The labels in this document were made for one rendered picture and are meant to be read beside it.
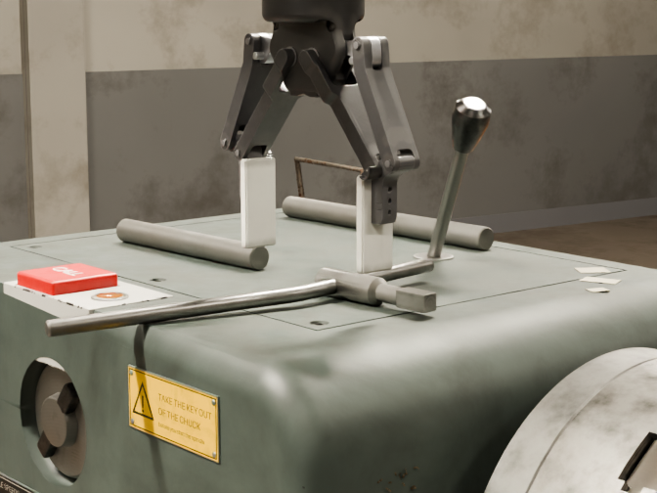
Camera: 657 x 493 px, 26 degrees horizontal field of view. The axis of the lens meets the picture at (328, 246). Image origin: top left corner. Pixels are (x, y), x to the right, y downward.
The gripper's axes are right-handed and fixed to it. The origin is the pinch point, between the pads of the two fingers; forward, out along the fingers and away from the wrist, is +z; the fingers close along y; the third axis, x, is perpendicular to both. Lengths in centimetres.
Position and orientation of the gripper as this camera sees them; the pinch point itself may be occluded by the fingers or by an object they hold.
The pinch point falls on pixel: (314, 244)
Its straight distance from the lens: 107.0
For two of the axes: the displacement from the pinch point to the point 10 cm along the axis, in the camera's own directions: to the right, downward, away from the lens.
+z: 0.0, 9.8, 1.7
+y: 6.5, 1.3, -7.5
